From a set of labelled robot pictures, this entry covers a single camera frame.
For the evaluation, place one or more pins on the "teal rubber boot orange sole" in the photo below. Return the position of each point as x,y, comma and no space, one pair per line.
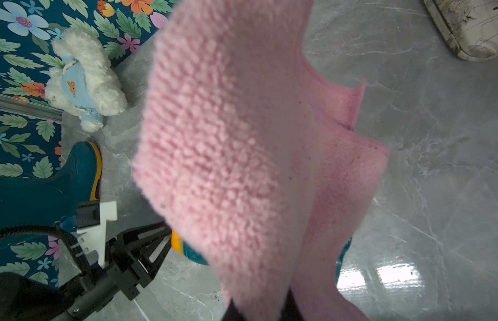
42,202

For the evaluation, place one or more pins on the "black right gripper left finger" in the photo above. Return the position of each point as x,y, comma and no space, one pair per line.
232,313

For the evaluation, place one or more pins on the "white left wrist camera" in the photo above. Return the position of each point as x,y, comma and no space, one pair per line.
91,222

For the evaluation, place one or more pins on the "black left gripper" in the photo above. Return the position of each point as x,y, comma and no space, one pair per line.
120,275

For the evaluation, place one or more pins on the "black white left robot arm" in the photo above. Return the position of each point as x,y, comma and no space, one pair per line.
133,259

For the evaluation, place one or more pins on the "map print glasses case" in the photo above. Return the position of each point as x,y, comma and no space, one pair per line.
469,27

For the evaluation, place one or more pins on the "pink microfiber cloth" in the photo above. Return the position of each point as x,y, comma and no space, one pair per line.
251,155

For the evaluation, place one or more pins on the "white teddy bear blue shirt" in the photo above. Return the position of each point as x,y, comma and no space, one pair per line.
84,85

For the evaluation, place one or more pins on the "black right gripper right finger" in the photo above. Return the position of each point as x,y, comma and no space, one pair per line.
290,311

